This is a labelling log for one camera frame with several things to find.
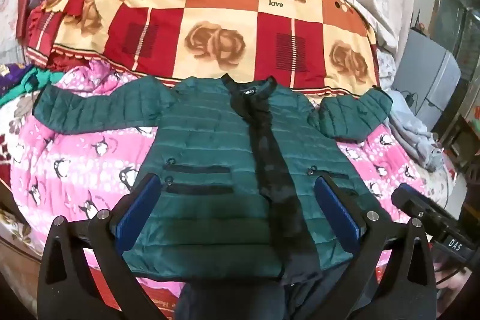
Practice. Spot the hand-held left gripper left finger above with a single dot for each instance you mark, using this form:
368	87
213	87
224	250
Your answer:
137	209

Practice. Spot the grey cabinet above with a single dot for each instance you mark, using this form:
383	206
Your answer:
431	80

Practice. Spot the teal garment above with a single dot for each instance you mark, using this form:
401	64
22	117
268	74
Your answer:
22	84

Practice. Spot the floral bed sheet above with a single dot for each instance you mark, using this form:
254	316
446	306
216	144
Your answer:
15	125

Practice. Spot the pink penguin blanket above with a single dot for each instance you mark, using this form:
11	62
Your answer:
86	162

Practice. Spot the green quilted jacket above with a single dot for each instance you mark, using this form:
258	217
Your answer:
210	140

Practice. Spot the red orange checkered quilt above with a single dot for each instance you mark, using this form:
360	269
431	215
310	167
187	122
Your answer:
213	20

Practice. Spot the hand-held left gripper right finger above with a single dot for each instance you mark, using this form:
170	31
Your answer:
335	209

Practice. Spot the person's right hand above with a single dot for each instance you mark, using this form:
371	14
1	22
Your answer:
453	280

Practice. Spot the purple cloth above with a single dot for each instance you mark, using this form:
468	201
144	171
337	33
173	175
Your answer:
11	76

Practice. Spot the grey crumpled cloth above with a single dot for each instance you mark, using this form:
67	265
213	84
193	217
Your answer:
410	132

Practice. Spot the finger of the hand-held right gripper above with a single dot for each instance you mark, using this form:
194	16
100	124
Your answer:
420	202

